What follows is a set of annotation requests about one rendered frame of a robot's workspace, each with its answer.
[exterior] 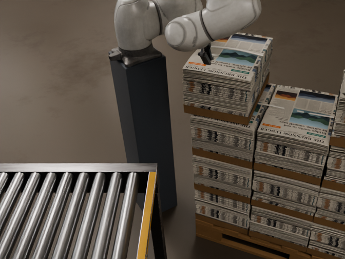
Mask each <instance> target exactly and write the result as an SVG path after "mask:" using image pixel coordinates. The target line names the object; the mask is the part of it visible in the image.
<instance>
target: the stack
mask: <svg viewBox="0 0 345 259"><path fill-rule="evenodd" d="M337 99H338V95H335V94H331V93H327V92H321V91H315V90H309V89H303V88H297V87H290V86H283V85H277V88H276V84H272V83H267V85H266V87H265V89H264V91H263V93H262V95H261V97H260V100H259V102H258V104H257V106H256V108H255V111H254V113H253V115H252V117H251V119H250V122H249V124H248V125H244V124H239V123H234V122H229V121H224V120H219V119H214V118H209V117H204V116H199V115H194V114H192V115H191V117H190V122H191V137H192V146H193V148H195V149H200V150H204V151H208V152H212V153H217V154H221V155H225V156H230V157H234V158H238V159H241V160H245V161H249V162H253V160H254V158H255V163H259V164H263V165H268V166H271V167H276V168H280V169H284V170H288V171H292V172H296V173H300V174H304V175H308V176H312V177H316V178H321V182H320V185H319V186H318V185H315V184H311V183H307V182H303V181H299V180H295V179H291V178H286V177H282V176H278V175H274V174H270V173H266V172H262V171H258V170H254V166H253V168H252V169H249V168H245V167H242V166H238V165H234V164H230V163H226V162H222V161H218V160H213V159H209V158H205V157H201V156H197V155H193V167H194V168H193V172H194V182H195V184H199V185H202V186H206V187H210V188H214V189H218V190H222V191H226V192H230V193H234V194H237V195H241V196H244V197H248V198H250V199H251V195H252V193H253V191H254V193H253V196H252V199H253V200H257V201H261V202H264V203H267V204H272V205H275V206H279V207H283V208H287V209H290V210H294V211H297V212H301V213H304V214H308V215H311V216H314V214H315V217H319V218H322V219H326V220H330V221H333V222H336V223H340V224H344V225H345V192H341V191H336V190H332V189H328V188H324V187H322V181H323V179H324V180H328V181H332V182H336V183H340V184H344V185H345V148H342V147H337V146H332V145H329V143H330V137H331V132H332V127H333V122H334V117H335V113H336V104H337ZM326 165H327V166H326ZM325 167H326V169H325ZM324 172H325V173H324ZM195 194H196V195H195V203H196V208H197V210H196V214H199V215H202V216H206V217H209V218H212V219H216V220H219V221H222V222H224V223H228V224H231V225H234V226H237V227H240V228H243V229H247V231H248V228H249V227H250V231H253V232H257V233H260V234H264V235H267V236H271V237H274V238H277V239H281V240H283V241H287V242H290V243H293V244H297V245H300V246H303V247H306V249H307V247H308V248H310V249H314V250H317V251H320V252H323V253H326V254H330V255H333V256H336V257H339V258H342V259H345V231H341V230H338V229H334V228H331V227H327V226H324V225H320V224H317V223H314V222H311V221H307V220H304V219H300V218H296V217H292V216H289V215H285V214H282V213H278V212H274V211H271V210H267V209H264V208H260V207H257V206H252V205H251V203H250V204H248V203H244V202H241V201H237V200H233V199H229V198H226V197H222V196H218V195H215V194H211V193H207V192H203V191H199V190H195ZM222 234H226V235H229V236H232V237H236V238H239V239H242V240H245V241H248V242H251V243H254V244H257V245H261V246H264V247H267V248H270V249H274V250H277V251H280V252H283V253H286V254H289V255H290V257H289V259H325V258H321V257H318V256H315V255H311V254H308V253H306V252H302V251H299V250H295V249H292V248H289V247H285V246H282V245H279V244H275V243H272V242H268V241H266V240H262V239H259V238H256V237H252V236H249V235H246V234H243V233H240V232H237V231H234V230H230V229H227V228H224V227H221V226H217V225H214V224H211V223H208V222H205V221H202V220H199V219H196V236H198V237H201V238H204V239H207V240H210V241H213V242H216V243H219V244H222V245H225V246H229V247H232V248H235V249H238V250H241V251H244V252H247V253H250V254H253V255H256V256H259V257H262V258H266V259H288V258H285V257H281V256H278V255H275V254H272V253H269V252H265V251H262V250H259V249H256V248H253V247H250V246H247V245H243V244H240V243H237V242H234V241H231V240H228V239H225V238H222ZM310 234H311V235H310ZM309 238H310V239H309Z"/></svg>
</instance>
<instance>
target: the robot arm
mask: <svg viewBox="0 0 345 259"><path fill-rule="evenodd" d="M206 2H207V3H206V8H203V5H202V2H201V0H153V1H148V0H118V1H117V3H116V6H115V10H114V27H115V32H116V37H117V41H118V47H117V48H113V49H112V50H111V53H112V54H110V55H109V59H110V61H117V60H121V61H122V62H123V63H124V65H125V67H131V66H133V65H136V64H139V63H142V62H145V61H148V60H151V59H154V58H160V57H161V56H162V53H161V52H160V51H157V50H156V49H155V48H154V47H153V45H152V39H154V38H156V37H157V36H159V35H165V37H166V40H167V43H168V45H169V46H170V47H172V48H173V49H175V50H177V51H182V52H190V51H194V50H196V49H201V51H200V52H199V53H198V56H200V58H201V60H202V61H203V63H204V64H205V65H211V60H213V59H214V58H215V57H219V55H215V54H212V53H211V50H210V47H211V44H210V43H211V42H213V41H215V40H218V39H222V38H226V37H228V36H231V35H233V34H235V33H238V32H240V31H242V30H243V29H245V28H247V27H249V26H250V25H251V24H253V23H254V22H255V21H256V20H257V19H258V17H259V15H260V14H261V1H260V0H206Z"/></svg>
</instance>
